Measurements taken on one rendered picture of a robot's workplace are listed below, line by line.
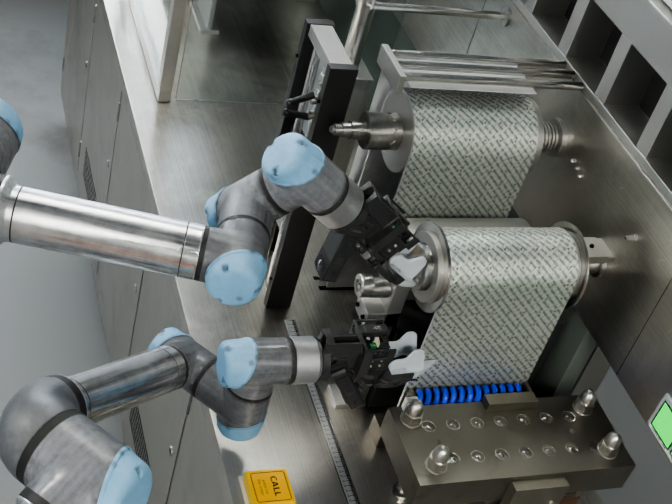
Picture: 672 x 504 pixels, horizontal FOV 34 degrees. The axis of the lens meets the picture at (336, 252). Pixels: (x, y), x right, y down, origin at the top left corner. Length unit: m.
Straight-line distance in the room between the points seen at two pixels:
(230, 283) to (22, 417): 0.31
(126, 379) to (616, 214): 0.84
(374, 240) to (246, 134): 1.00
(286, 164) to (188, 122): 1.10
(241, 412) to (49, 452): 0.41
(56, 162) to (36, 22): 0.93
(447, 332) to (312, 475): 0.33
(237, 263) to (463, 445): 0.58
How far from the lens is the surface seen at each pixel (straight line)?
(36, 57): 4.43
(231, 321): 2.07
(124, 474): 1.41
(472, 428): 1.85
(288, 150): 1.49
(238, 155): 2.49
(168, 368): 1.72
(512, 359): 1.91
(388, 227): 1.61
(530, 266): 1.78
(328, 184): 1.51
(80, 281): 3.43
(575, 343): 2.00
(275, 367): 1.68
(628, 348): 1.87
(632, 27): 1.89
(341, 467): 1.89
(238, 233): 1.46
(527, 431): 1.89
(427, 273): 1.72
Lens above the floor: 2.32
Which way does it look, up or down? 38 degrees down
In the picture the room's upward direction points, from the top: 17 degrees clockwise
